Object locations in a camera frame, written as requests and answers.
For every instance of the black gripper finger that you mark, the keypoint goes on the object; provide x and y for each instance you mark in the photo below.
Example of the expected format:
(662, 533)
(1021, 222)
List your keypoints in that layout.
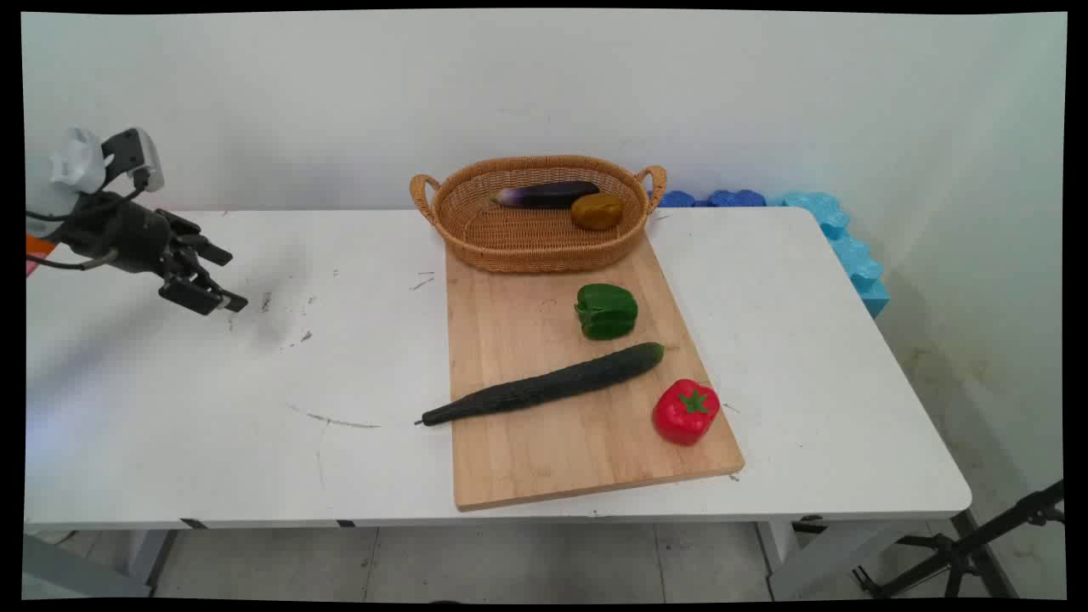
(200, 242)
(195, 291)

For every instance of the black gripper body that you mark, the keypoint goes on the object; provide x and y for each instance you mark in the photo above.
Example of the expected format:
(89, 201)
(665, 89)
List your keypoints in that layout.
(119, 235)

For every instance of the yellow bell pepper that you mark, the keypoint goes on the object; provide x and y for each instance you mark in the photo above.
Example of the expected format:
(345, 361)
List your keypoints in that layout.
(597, 212)

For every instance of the orange pink object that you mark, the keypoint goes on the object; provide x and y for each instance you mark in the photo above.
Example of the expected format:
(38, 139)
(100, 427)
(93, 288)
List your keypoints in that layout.
(37, 248)

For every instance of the white table leg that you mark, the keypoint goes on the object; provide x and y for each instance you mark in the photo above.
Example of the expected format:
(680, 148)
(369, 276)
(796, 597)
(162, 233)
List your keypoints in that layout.
(807, 557)
(144, 552)

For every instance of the woven wicker basket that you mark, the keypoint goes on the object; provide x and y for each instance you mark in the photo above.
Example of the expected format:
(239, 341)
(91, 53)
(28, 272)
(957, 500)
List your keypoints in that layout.
(510, 238)

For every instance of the purple eggplant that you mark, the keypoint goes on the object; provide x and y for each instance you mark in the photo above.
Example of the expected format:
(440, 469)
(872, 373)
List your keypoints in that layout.
(548, 195)

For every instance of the dark green cucumber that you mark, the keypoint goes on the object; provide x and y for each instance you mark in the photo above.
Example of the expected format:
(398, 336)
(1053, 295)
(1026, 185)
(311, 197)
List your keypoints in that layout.
(544, 387)

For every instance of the wooden cutting board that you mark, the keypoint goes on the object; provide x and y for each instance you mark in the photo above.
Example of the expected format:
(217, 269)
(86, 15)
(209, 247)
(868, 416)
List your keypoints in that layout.
(561, 459)

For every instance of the green bell pepper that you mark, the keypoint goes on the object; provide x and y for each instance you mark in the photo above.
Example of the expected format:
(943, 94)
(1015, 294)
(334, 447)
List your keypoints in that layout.
(606, 311)

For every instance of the red bell pepper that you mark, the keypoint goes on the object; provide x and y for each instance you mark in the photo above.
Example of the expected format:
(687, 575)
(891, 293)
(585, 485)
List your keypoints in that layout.
(685, 412)

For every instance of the light blue foam mat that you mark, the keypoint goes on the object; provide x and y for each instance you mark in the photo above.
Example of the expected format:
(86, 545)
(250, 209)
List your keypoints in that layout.
(850, 251)

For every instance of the black tripod stand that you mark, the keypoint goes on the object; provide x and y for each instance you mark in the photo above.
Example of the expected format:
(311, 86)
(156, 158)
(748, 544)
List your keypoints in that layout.
(960, 548)

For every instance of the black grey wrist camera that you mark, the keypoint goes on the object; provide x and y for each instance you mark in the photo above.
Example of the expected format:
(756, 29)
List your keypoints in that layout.
(133, 155)

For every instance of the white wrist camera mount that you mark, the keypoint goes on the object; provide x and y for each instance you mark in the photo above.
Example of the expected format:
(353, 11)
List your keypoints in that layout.
(81, 160)

